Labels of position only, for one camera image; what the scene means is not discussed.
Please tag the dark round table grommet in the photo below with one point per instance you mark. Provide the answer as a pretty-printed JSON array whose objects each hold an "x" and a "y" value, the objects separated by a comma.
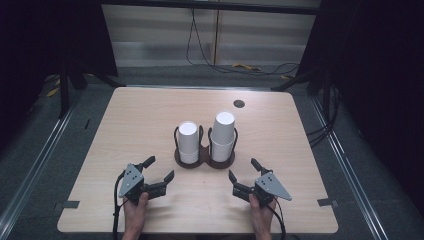
[{"x": 239, "y": 103}]

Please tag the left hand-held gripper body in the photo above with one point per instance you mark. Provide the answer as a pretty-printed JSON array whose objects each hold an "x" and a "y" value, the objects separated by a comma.
[{"x": 131, "y": 181}]

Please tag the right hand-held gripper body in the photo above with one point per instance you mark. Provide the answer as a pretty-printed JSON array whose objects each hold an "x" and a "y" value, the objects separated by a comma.
[{"x": 268, "y": 186}]

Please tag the dark brown double cup holder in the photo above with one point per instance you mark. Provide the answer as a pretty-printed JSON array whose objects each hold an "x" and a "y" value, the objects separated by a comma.
[{"x": 204, "y": 160}]

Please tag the person's right hand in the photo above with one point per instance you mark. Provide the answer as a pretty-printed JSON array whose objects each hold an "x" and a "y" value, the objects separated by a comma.
[{"x": 261, "y": 215}]

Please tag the black metal stand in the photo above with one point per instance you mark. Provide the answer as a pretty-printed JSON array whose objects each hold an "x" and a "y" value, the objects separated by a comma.
[
  {"x": 64, "y": 93},
  {"x": 293, "y": 81}
]

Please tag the metal floor rail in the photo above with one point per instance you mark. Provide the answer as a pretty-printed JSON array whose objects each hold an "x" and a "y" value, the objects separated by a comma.
[
  {"x": 33, "y": 170},
  {"x": 350, "y": 166}
]

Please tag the yellow tape scrap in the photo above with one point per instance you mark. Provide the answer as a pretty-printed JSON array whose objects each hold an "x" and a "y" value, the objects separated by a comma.
[
  {"x": 52, "y": 92},
  {"x": 246, "y": 66}
]

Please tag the dark curtain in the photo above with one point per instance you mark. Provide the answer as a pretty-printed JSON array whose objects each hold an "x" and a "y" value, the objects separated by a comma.
[
  {"x": 43, "y": 40},
  {"x": 376, "y": 83}
]

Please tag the black frame beam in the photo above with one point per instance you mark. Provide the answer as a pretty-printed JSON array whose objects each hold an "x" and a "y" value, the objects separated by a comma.
[{"x": 213, "y": 6}]

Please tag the grey tape piece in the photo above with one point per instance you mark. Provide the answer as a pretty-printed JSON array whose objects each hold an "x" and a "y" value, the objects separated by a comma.
[
  {"x": 69, "y": 204},
  {"x": 327, "y": 202}
]

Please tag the person's left hand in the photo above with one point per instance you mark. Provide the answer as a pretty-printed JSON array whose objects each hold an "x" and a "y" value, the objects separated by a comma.
[{"x": 135, "y": 213}]

